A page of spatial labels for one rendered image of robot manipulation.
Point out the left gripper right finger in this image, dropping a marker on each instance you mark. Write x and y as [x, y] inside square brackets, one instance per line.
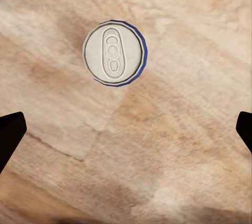
[244, 128]

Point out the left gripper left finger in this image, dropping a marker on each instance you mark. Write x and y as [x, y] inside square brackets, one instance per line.
[12, 129]

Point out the can of soda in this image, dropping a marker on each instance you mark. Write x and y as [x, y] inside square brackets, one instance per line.
[115, 53]

